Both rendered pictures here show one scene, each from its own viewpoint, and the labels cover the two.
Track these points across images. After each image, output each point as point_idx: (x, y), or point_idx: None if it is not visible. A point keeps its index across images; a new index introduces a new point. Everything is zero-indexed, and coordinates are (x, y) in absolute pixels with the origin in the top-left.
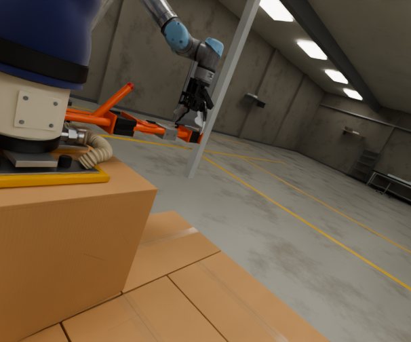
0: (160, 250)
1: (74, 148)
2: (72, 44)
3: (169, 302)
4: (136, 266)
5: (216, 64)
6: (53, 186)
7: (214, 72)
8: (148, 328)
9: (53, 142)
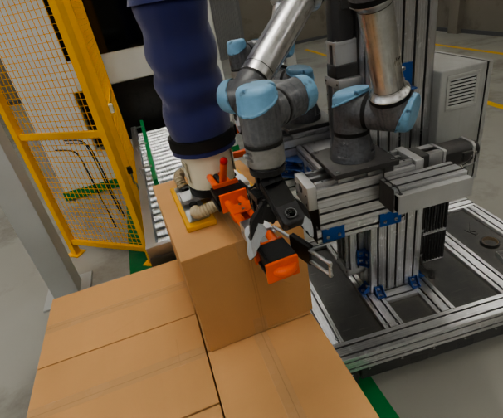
0: (269, 407)
1: None
2: (169, 131)
3: (181, 395)
4: (240, 369)
5: (242, 133)
6: (180, 215)
7: (248, 148)
8: (163, 367)
9: (196, 191)
